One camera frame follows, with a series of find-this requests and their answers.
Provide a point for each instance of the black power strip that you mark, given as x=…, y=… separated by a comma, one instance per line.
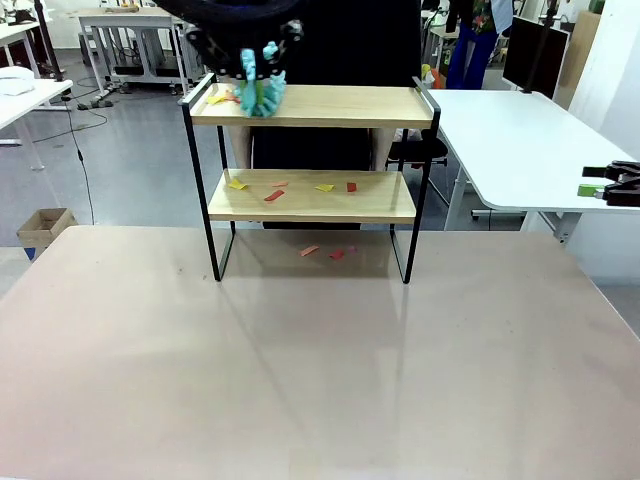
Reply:
x=95, y=104

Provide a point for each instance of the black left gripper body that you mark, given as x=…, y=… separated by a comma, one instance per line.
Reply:
x=230, y=20

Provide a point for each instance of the person in black shirt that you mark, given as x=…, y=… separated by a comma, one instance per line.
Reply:
x=340, y=50

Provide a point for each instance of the person in blue trousers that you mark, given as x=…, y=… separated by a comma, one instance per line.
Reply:
x=472, y=55

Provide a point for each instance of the brown board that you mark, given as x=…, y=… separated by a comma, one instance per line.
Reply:
x=580, y=50

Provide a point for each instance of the white lab table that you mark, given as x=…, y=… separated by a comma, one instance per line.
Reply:
x=15, y=32

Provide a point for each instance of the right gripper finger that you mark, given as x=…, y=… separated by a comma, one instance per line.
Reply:
x=625, y=195
x=625, y=171

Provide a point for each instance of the large white desk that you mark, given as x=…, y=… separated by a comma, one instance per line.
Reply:
x=525, y=150

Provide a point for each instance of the black clamp pole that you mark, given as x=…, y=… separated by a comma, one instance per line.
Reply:
x=540, y=50

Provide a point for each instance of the yellow orange object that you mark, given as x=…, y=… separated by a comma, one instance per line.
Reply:
x=429, y=75

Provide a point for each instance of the black tripod pole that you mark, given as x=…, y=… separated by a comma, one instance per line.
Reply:
x=46, y=40

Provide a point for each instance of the black frame wooden shelf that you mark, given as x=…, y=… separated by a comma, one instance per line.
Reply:
x=310, y=106

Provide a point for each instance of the teal microfiber duster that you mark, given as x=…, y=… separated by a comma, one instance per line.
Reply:
x=260, y=107

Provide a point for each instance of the grey frame workbench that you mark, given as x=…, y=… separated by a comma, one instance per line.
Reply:
x=125, y=20

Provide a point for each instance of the black monitor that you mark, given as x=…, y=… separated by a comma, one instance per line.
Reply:
x=515, y=50

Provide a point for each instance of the salmon paper scrap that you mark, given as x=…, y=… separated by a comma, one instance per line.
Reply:
x=231, y=96

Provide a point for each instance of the open cardboard box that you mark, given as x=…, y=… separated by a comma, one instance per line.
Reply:
x=45, y=227

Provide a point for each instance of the small white desk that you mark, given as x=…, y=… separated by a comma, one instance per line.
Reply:
x=20, y=105

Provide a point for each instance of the black office chair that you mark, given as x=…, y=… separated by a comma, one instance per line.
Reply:
x=432, y=147

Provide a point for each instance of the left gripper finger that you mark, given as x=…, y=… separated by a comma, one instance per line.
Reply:
x=215, y=60
x=294, y=32

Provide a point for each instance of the twisted yellow paper scrap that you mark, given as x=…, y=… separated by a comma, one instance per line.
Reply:
x=216, y=100

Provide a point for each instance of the white cloth bundle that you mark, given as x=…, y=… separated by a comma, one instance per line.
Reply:
x=12, y=80

